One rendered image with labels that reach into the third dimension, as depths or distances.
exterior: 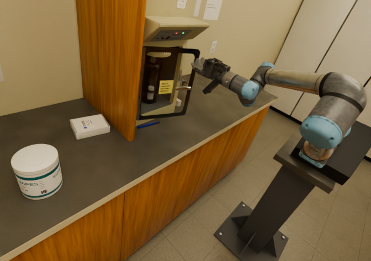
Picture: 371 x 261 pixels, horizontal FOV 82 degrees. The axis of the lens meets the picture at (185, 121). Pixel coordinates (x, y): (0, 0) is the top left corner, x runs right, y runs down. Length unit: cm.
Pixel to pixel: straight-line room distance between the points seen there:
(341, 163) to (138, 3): 123
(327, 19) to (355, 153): 261
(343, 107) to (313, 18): 309
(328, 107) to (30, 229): 99
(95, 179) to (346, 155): 124
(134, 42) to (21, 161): 56
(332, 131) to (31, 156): 95
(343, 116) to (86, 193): 90
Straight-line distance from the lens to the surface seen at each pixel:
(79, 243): 113
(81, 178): 98
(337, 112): 78
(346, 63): 375
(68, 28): 133
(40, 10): 127
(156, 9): 102
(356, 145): 144
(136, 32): 87
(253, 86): 94
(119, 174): 97
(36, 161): 86
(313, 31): 380
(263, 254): 209
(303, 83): 92
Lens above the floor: 168
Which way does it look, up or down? 34 degrees down
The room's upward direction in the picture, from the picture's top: 14 degrees clockwise
